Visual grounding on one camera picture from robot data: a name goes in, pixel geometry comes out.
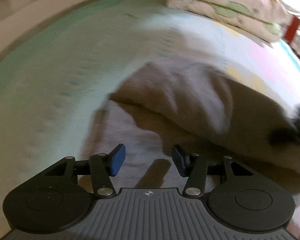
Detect grey knit pants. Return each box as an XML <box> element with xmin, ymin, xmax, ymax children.
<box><xmin>81</xmin><ymin>57</ymin><xmax>300</xmax><ymax>205</ymax></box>

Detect lower floral pillow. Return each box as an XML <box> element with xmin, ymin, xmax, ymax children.
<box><xmin>166</xmin><ymin>0</ymin><xmax>283</xmax><ymax>43</ymax></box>

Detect floral bed sheet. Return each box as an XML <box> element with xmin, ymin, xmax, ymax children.
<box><xmin>0</xmin><ymin>0</ymin><xmax>300</xmax><ymax>238</ymax></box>

